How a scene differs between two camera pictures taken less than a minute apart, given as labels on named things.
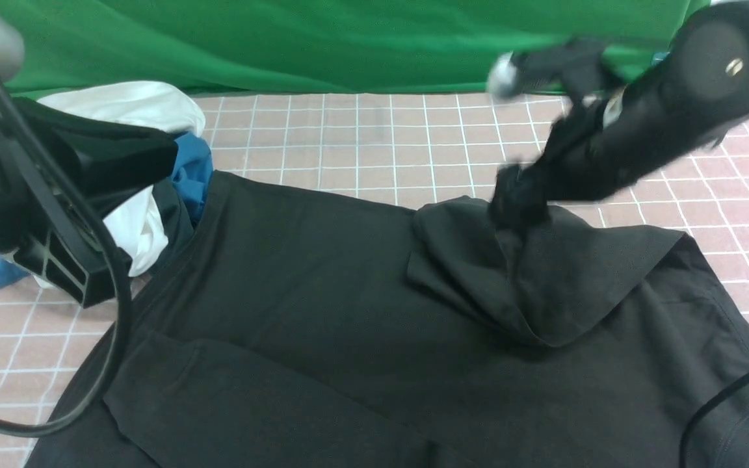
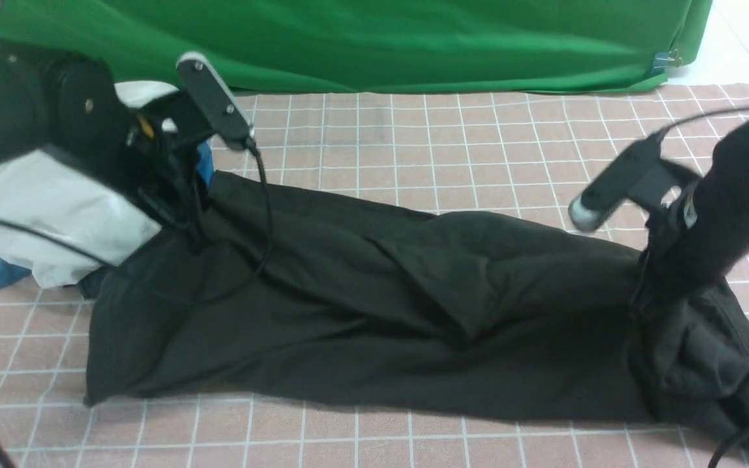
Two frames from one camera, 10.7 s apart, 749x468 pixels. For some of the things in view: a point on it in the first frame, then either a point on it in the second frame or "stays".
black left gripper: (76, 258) to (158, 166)
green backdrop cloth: (324, 47) stays
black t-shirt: (284, 325) stays
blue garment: (192, 173) stays
